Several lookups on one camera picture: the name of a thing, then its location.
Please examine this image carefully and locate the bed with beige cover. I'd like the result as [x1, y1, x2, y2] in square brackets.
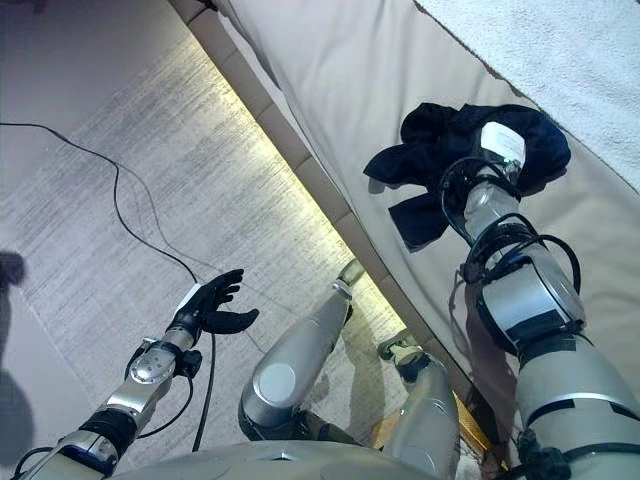
[209, 0, 640, 401]

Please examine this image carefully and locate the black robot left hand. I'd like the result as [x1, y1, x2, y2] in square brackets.
[172, 268, 261, 335]

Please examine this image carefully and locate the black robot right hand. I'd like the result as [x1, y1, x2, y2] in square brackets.
[477, 121, 526, 164]

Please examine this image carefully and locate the beige upholstered bed base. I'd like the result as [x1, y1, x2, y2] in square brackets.
[167, 0, 416, 341]

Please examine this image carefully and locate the white textured bed sheet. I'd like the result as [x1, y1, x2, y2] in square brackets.
[414, 0, 640, 196]

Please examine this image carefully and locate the wooden laundry basket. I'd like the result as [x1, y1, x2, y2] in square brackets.
[372, 389, 511, 480]

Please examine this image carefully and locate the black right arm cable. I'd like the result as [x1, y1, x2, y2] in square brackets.
[439, 157, 584, 301]

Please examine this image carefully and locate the black garment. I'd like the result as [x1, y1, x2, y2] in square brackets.
[363, 102, 572, 251]

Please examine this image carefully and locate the grey robot leg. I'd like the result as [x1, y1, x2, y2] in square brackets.
[379, 339, 464, 480]
[238, 259, 364, 441]

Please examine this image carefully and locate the black floor cable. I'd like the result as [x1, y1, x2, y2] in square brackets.
[0, 122, 217, 454]

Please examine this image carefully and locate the grey robot right leg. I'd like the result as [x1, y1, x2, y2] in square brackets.
[379, 339, 464, 480]

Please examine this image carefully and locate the grey robot left leg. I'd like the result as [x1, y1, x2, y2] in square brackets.
[238, 259, 364, 441]

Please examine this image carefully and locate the pale textured rug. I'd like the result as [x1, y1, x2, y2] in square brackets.
[0, 29, 409, 451]

